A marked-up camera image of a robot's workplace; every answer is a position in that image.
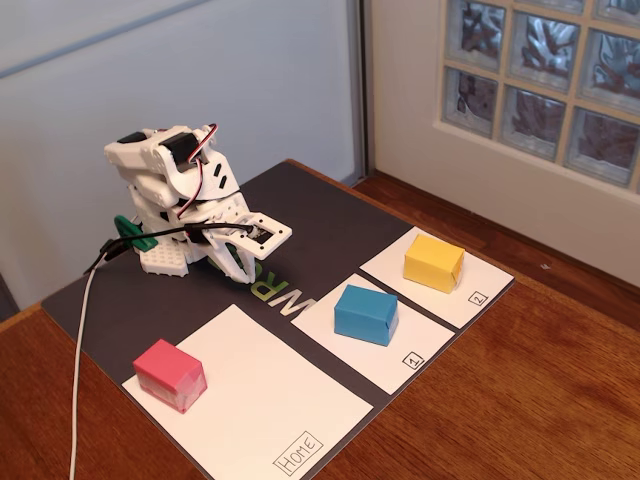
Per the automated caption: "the black mat with lettering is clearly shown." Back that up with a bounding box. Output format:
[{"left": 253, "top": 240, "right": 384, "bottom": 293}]
[{"left": 40, "top": 158, "right": 517, "bottom": 480}]

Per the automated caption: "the white paper sheet marked home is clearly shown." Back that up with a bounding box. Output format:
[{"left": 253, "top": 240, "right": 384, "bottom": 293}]
[{"left": 121, "top": 303, "right": 375, "bottom": 480}]

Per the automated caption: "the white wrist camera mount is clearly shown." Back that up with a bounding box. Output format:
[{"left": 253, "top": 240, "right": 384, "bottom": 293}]
[{"left": 212, "top": 211, "right": 294, "bottom": 260}]

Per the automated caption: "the glass block window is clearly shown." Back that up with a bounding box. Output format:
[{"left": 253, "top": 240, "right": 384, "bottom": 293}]
[{"left": 432, "top": 0, "right": 640, "bottom": 194}]

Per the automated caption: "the black cable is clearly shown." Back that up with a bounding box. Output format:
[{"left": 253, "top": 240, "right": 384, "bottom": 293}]
[{"left": 81, "top": 222, "right": 256, "bottom": 277}]

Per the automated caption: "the white robot arm with base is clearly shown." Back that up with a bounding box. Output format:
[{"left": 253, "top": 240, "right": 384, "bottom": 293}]
[{"left": 103, "top": 122, "right": 251, "bottom": 277}]

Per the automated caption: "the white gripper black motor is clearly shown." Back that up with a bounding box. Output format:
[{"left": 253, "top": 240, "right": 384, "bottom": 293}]
[{"left": 172, "top": 197, "right": 256, "bottom": 282}]

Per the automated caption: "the red white black servo wire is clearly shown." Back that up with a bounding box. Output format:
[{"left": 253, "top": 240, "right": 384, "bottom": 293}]
[
  {"left": 187, "top": 122, "right": 220, "bottom": 166},
  {"left": 176, "top": 159, "right": 209, "bottom": 220}
]

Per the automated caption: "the grey metal door frame post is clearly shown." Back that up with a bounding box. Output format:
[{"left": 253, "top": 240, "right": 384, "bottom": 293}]
[{"left": 347, "top": 0, "right": 374, "bottom": 181}]

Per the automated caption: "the white cable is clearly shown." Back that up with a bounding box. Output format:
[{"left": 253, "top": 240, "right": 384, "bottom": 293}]
[{"left": 67, "top": 252, "right": 109, "bottom": 480}]

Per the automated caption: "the white paper sheet marked 2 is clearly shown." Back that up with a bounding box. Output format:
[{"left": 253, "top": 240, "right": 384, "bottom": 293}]
[{"left": 358, "top": 225, "right": 516, "bottom": 330}]

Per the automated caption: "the pink paper box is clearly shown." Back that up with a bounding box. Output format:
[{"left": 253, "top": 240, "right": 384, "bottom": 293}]
[{"left": 132, "top": 338, "right": 209, "bottom": 415}]

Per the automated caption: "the white paper sheet marked 1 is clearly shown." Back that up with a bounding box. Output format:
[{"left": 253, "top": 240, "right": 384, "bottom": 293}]
[{"left": 289, "top": 272, "right": 457, "bottom": 396}]

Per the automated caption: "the blue paper box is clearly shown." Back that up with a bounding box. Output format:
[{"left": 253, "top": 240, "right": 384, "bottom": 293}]
[{"left": 333, "top": 283, "right": 400, "bottom": 347}]

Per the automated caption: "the yellow paper box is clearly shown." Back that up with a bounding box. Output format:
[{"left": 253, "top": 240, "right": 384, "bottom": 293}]
[{"left": 403, "top": 234, "right": 466, "bottom": 295}]

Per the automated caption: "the green clamp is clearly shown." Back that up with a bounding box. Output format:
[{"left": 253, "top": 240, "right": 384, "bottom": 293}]
[{"left": 113, "top": 214, "right": 160, "bottom": 252}]

